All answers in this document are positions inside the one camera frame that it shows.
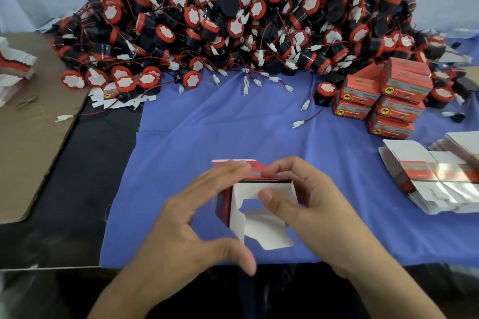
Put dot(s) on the single red black buzzer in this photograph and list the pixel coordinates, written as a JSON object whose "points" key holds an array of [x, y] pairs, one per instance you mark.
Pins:
{"points": [[325, 91]]}

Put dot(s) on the stack of paper boxes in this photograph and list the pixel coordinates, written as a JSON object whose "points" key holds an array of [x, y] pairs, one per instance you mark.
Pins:
{"points": [[13, 68], [430, 173]]}

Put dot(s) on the orange white paper box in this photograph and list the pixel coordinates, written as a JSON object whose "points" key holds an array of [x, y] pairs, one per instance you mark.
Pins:
{"points": [[410, 67], [262, 218], [359, 91], [400, 109], [352, 111], [367, 70], [406, 88], [391, 129]]}

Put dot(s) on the brown cardboard sheet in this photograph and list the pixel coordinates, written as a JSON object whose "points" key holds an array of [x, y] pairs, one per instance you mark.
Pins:
{"points": [[30, 158]]}

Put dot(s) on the rubber band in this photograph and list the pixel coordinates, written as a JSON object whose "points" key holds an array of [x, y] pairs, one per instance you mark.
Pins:
{"points": [[26, 102]]}

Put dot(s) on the person's left hand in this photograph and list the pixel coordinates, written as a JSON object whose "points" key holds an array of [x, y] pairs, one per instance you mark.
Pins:
{"points": [[176, 244]]}

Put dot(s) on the pile of black red buzzers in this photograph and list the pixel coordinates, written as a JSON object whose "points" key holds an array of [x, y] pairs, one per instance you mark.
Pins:
{"points": [[239, 16]]}

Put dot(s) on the person's right hand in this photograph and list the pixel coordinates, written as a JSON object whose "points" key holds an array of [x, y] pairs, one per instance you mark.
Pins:
{"points": [[325, 218]]}

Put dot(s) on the blue cloth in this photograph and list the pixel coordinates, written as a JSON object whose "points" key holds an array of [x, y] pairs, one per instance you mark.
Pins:
{"points": [[172, 143]]}

